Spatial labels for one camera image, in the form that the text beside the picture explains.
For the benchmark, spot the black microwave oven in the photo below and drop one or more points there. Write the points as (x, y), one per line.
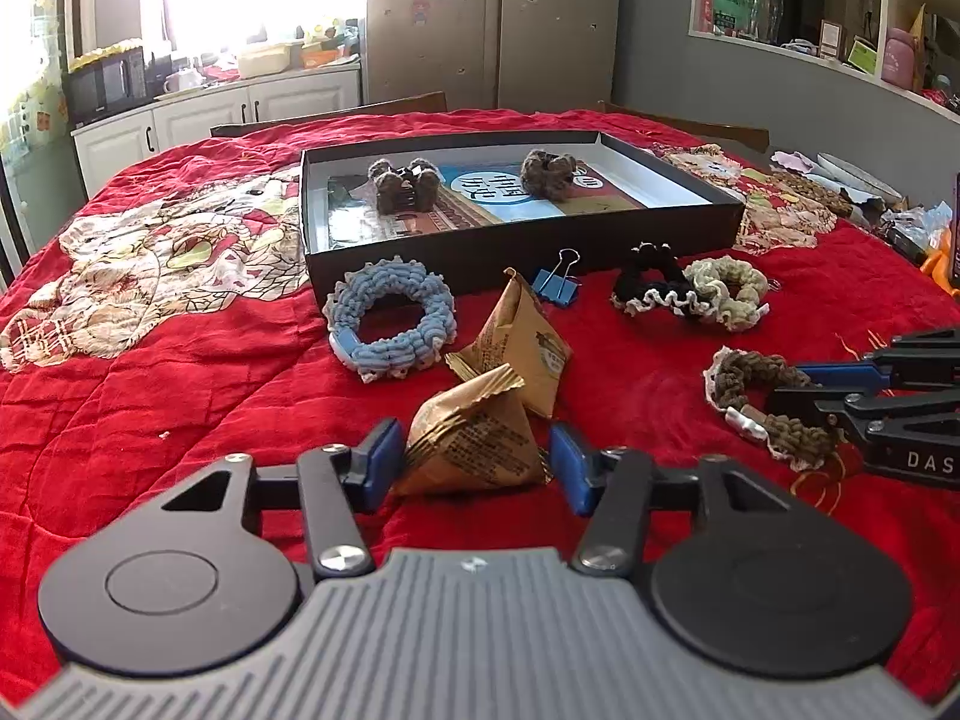
(105, 86)

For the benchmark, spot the black crochet scrunchie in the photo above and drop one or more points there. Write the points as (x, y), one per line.
(649, 292)

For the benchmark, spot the shallow black cardboard box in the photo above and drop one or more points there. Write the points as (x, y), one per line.
(525, 255)

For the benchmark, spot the brown crochet scrunchie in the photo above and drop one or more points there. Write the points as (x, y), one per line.
(739, 375)

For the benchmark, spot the clear drinking glasses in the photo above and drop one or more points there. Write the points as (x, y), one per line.
(766, 11)

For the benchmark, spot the pink crumpled paper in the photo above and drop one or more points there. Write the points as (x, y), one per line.
(793, 162)

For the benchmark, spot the cream crochet scrunchie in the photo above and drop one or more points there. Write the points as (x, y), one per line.
(720, 292)

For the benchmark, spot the white wall shelf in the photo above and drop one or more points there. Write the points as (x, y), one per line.
(825, 64)

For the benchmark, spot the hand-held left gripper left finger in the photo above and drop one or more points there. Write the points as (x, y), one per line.
(382, 457)

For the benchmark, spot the green sign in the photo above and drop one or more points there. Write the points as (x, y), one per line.
(733, 0)

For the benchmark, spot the white plate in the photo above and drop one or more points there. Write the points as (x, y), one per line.
(855, 176)

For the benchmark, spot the pink bottle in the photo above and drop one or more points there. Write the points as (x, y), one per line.
(898, 56)

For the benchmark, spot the white kitchen cabinet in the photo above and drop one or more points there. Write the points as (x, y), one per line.
(210, 116)

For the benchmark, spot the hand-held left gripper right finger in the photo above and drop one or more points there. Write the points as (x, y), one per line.
(570, 465)

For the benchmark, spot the brown triangular snack packet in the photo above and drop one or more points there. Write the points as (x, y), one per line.
(517, 345)
(469, 450)

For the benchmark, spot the brown fuzzy scrunchie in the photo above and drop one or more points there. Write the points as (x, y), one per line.
(551, 172)

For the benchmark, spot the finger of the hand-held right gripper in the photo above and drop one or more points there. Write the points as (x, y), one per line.
(795, 401)
(832, 375)

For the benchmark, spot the orange plastic item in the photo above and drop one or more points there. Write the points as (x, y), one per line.
(937, 259)

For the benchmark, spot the dark wooden chair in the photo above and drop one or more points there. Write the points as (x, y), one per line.
(697, 127)
(330, 114)

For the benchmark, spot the brown fuzzy hair claw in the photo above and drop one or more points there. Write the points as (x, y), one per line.
(405, 187)

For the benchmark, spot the blue binder clip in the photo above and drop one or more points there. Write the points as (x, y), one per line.
(556, 286)

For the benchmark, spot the grey double-door refrigerator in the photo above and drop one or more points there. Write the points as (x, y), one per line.
(487, 22)

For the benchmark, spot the cream plastic container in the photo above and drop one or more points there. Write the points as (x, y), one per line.
(264, 60)

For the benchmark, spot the white mug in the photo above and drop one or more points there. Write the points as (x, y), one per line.
(182, 81)

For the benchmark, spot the blue crochet scrunchie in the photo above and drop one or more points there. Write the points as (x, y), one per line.
(352, 315)

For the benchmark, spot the red printed blanket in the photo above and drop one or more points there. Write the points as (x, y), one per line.
(187, 390)

